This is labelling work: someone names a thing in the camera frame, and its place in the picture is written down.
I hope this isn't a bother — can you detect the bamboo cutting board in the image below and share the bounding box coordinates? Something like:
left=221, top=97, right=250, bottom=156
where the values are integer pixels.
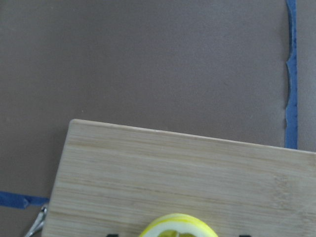
left=42, top=119, right=316, bottom=237

